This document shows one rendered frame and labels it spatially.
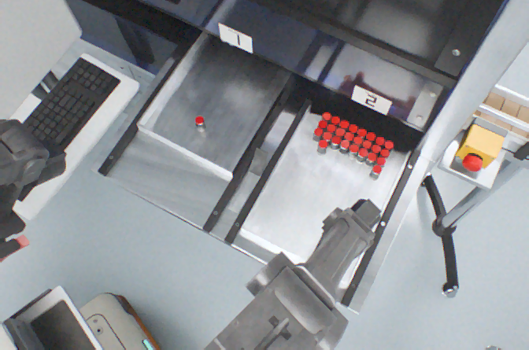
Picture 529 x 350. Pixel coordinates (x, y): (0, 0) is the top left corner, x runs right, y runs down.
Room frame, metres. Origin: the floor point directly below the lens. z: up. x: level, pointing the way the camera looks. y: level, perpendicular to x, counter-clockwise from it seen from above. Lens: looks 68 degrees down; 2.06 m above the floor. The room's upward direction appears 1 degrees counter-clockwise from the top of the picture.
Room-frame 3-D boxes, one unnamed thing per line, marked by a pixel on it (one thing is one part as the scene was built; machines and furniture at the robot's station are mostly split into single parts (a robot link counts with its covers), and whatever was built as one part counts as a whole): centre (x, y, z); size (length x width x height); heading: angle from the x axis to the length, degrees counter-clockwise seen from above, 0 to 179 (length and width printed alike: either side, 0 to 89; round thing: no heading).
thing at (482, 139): (0.46, -0.46, 0.99); 0.08 x 0.07 x 0.07; 150
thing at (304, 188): (0.39, -0.14, 0.90); 0.34 x 0.26 x 0.04; 151
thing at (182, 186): (0.50, 0.00, 0.87); 0.70 x 0.48 x 0.02; 60
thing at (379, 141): (0.53, -0.21, 0.90); 0.18 x 0.02 x 0.05; 61
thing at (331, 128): (0.51, -0.20, 0.90); 0.18 x 0.02 x 0.05; 61
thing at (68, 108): (0.61, 0.55, 0.82); 0.40 x 0.14 x 0.02; 147
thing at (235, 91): (0.65, 0.11, 0.90); 0.34 x 0.26 x 0.04; 150
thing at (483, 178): (0.49, -0.50, 0.87); 0.14 x 0.13 x 0.02; 150
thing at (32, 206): (0.63, 0.57, 0.79); 0.45 x 0.28 x 0.03; 147
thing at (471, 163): (0.42, -0.44, 0.99); 0.04 x 0.04 x 0.04; 60
